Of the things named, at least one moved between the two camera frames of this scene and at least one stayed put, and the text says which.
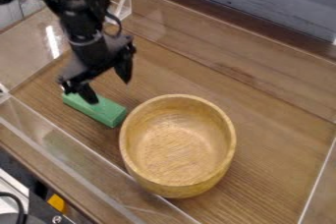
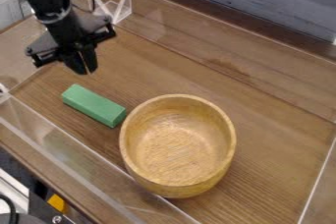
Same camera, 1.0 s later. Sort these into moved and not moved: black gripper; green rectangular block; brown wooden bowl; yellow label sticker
Moved: black gripper
Not moved: green rectangular block; brown wooden bowl; yellow label sticker
